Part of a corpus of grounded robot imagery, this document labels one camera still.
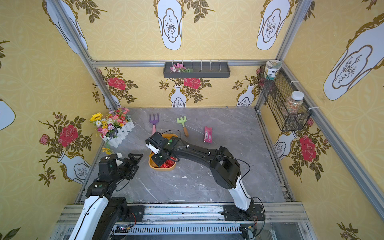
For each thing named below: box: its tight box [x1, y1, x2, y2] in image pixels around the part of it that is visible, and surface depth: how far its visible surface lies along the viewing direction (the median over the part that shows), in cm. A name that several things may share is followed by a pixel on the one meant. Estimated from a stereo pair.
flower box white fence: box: [90, 107, 135, 155], surface depth 94 cm
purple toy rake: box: [149, 113, 160, 135], surface depth 116 cm
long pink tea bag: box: [204, 126, 213, 143], surface depth 102 cm
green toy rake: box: [176, 115, 189, 137], surface depth 115 cm
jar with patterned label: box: [264, 59, 282, 81], surface depth 87 cm
